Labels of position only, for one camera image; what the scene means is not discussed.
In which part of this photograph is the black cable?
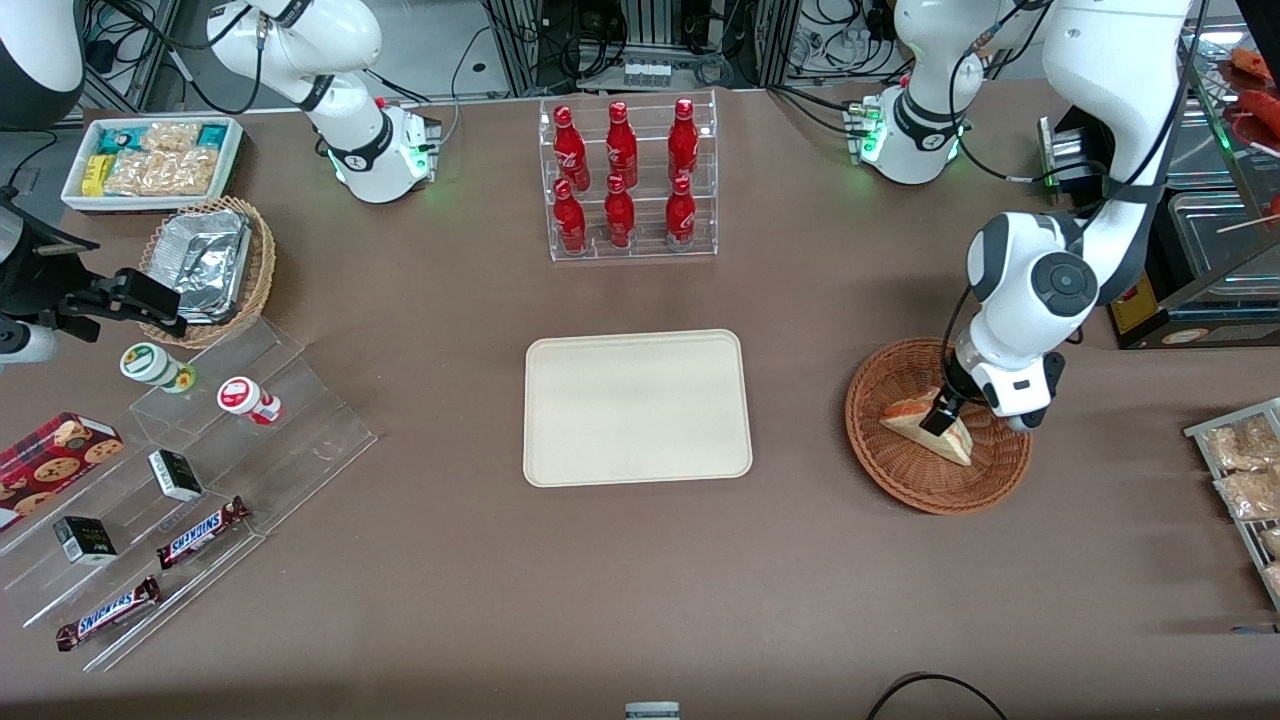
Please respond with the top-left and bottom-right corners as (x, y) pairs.
(865, 673), (1011, 720)

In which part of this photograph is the black food warmer machine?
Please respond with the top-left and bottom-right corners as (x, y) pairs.
(1040, 18), (1280, 351)

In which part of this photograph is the green lid yogurt cup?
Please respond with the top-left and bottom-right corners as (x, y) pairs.
(120, 342), (196, 394)

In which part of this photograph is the Snickers chocolate bar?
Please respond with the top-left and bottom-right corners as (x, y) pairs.
(156, 496), (251, 571)
(55, 576), (162, 653)

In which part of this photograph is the red grilled sausage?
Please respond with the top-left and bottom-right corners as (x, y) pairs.
(1228, 45), (1280, 86)
(1235, 88), (1280, 151)

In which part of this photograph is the large clear cracker bag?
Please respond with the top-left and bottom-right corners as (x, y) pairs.
(103, 148), (219, 197)

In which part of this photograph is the clear acrylic stepped display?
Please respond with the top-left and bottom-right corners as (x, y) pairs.
(0, 318), (379, 673)

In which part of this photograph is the red cola bottle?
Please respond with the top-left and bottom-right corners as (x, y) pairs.
(665, 174), (697, 248)
(604, 173), (636, 249)
(553, 105), (591, 193)
(668, 97), (700, 183)
(605, 100), (639, 189)
(553, 178), (588, 254)

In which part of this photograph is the beige plastic tray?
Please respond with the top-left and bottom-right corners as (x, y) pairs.
(523, 329), (754, 489)

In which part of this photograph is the small black carton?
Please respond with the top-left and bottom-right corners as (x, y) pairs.
(148, 450), (204, 503)
(53, 516), (118, 566)

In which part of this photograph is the red plaid cookie box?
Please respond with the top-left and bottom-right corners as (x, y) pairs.
(0, 412), (125, 531)

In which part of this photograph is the clear acrylic bottle rack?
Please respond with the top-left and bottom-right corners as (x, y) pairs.
(538, 90), (719, 264)

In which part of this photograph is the light tan wicker basket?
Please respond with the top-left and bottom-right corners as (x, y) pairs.
(138, 196), (277, 349)

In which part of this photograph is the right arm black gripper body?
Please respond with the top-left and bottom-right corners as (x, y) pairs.
(0, 215), (103, 343)

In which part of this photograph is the wooden skewer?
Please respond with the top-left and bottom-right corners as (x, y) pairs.
(1215, 195), (1280, 236)

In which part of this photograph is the steel warmer pan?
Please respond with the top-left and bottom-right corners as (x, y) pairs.
(1165, 192), (1280, 301)
(1160, 95), (1241, 189)

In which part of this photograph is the white rectangular snack bin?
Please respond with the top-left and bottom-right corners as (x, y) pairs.
(62, 117), (244, 214)

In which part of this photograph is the aluminium foil container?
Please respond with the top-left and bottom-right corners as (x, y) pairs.
(150, 208), (251, 323)

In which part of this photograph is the triangular sandwich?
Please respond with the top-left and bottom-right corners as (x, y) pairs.
(878, 398), (974, 468)

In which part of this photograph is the brown round wicker basket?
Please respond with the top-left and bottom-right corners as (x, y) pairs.
(845, 337), (1033, 516)

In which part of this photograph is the red lid yogurt cup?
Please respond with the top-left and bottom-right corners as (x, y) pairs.
(217, 376), (283, 426)

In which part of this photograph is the grey wire snack tray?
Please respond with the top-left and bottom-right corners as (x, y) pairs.
(1185, 398), (1280, 611)

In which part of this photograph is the small clear cracker bag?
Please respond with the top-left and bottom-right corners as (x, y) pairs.
(140, 122), (201, 153)

